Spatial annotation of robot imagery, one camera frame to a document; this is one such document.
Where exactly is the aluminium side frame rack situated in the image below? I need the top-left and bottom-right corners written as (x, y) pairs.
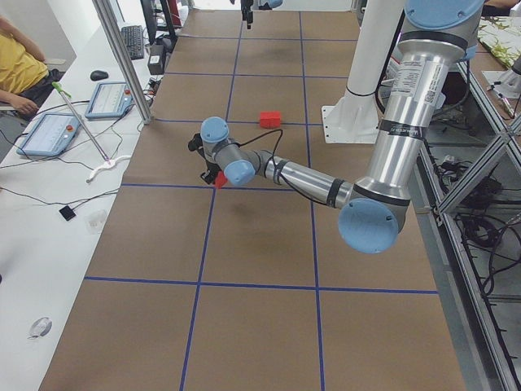
top-left (412, 52), bottom-right (520, 390)

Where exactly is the person in yellow shirt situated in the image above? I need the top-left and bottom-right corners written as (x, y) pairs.
top-left (1, 17), bottom-right (64, 121)

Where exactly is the black computer mouse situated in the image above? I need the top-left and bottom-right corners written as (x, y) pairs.
top-left (90, 70), bottom-right (109, 81)

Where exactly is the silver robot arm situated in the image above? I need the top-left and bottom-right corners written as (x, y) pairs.
top-left (240, 0), bottom-right (283, 29)
top-left (188, 1), bottom-right (483, 254)

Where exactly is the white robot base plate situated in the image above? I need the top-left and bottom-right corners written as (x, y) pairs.
top-left (322, 104), bottom-right (379, 144)

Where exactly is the near teach pendant tablet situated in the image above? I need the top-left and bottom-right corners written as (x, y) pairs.
top-left (16, 113), bottom-right (80, 157)

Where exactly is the red block placed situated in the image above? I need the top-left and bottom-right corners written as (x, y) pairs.
top-left (269, 111), bottom-right (282, 129)
top-left (259, 112), bottom-right (272, 129)
top-left (213, 171), bottom-right (228, 189)

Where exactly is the far teach pendant tablet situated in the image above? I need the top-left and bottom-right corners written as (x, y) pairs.
top-left (85, 81), bottom-right (134, 121)

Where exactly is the brown paper table mat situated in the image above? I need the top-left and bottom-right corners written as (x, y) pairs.
top-left (41, 11), bottom-right (465, 390)

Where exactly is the metal grabber stick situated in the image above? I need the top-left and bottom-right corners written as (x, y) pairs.
top-left (52, 81), bottom-right (131, 183)

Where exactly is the clear tape roll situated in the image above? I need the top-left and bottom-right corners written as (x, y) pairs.
top-left (28, 317), bottom-right (53, 340)

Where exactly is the black computer keyboard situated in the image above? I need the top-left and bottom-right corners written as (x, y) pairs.
top-left (120, 25), bottom-right (144, 60)

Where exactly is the small black square pad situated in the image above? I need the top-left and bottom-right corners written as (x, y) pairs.
top-left (59, 205), bottom-right (76, 222)

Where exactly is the aluminium frame post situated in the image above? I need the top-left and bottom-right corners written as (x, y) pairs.
top-left (92, 0), bottom-right (151, 125)

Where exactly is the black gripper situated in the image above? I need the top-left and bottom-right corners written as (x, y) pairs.
top-left (240, 0), bottom-right (254, 29)
top-left (200, 156), bottom-right (221, 186)

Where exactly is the black box device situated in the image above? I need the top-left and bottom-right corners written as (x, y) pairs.
top-left (147, 44), bottom-right (166, 76)

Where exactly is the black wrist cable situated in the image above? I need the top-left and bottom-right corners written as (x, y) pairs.
top-left (234, 129), bottom-right (285, 164)

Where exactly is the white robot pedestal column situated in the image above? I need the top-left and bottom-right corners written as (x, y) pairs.
top-left (344, 0), bottom-right (405, 111)

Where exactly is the black monitor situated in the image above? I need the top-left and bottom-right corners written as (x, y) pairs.
top-left (140, 0), bottom-right (177, 45)

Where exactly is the teach pendant tablet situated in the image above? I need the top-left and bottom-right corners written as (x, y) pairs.
top-left (16, 113), bottom-right (80, 157)
top-left (85, 81), bottom-right (134, 121)

